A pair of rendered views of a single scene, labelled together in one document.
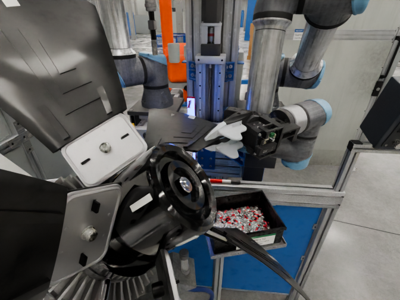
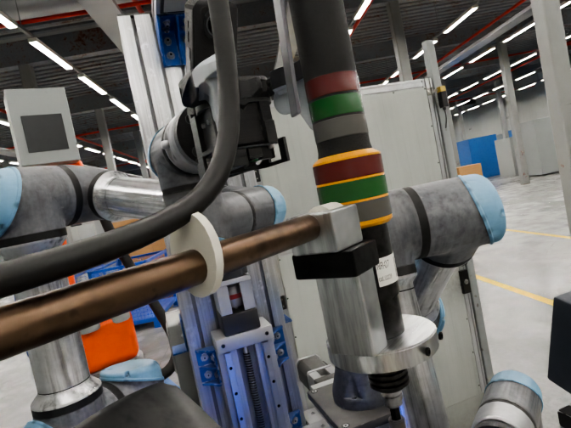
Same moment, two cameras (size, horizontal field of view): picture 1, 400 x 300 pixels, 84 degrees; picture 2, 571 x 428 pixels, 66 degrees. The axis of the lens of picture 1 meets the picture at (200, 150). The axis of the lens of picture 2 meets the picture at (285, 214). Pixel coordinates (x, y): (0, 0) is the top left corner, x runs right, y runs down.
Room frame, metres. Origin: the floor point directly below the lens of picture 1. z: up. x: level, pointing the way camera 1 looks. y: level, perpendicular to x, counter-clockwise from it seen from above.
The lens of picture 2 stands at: (0.07, 0.21, 1.55)
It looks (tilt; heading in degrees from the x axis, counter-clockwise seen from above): 3 degrees down; 337
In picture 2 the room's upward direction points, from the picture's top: 11 degrees counter-clockwise
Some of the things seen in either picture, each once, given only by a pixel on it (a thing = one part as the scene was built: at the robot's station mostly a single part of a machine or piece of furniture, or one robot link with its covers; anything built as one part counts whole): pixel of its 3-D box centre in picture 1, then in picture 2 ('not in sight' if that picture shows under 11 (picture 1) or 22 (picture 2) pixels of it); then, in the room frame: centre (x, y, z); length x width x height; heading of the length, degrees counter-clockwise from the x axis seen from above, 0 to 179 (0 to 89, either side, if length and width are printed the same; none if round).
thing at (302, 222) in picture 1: (215, 250); not in sight; (0.66, -0.07, 0.45); 0.82 x 0.02 x 0.66; 85
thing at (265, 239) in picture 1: (240, 219); not in sight; (0.49, -0.13, 0.85); 0.22 x 0.17 x 0.07; 101
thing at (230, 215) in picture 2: not in sight; (207, 223); (0.66, 0.07, 1.53); 0.11 x 0.08 x 0.11; 126
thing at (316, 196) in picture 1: (218, 190); not in sight; (0.66, -0.07, 0.82); 0.90 x 0.04 x 0.08; 85
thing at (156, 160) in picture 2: not in sight; (183, 153); (0.65, 0.09, 1.63); 0.11 x 0.08 x 0.09; 5
